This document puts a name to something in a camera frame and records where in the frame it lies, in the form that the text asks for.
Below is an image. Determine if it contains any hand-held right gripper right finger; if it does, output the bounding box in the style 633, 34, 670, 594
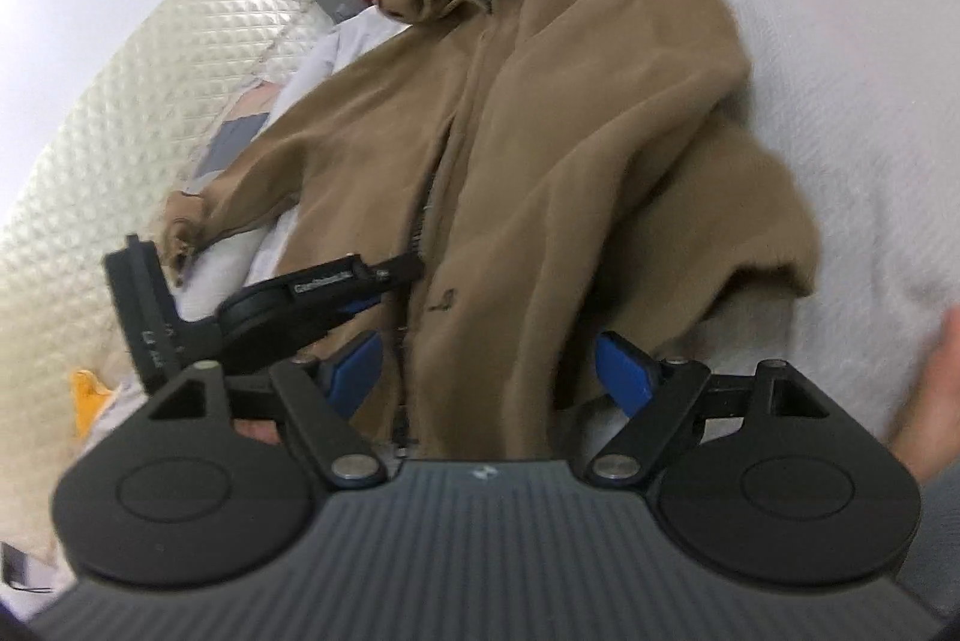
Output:
585, 331, 832, 486

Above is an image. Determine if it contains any cream quilted headboard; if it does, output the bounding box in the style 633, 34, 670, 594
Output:
0, 0, 335, 387

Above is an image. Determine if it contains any yellow cloth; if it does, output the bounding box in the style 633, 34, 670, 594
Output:
70, 369, 116, 442

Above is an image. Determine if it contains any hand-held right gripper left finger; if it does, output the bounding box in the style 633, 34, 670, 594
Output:
146, 330, 389, 492

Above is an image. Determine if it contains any brown hoodie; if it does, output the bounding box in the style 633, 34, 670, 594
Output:
161, 0, 823, 462

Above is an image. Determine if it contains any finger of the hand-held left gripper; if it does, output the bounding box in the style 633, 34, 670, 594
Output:
330, 251, 426, 322

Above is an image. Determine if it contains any person's leg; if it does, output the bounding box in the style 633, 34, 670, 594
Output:
890, 303, 960, 489

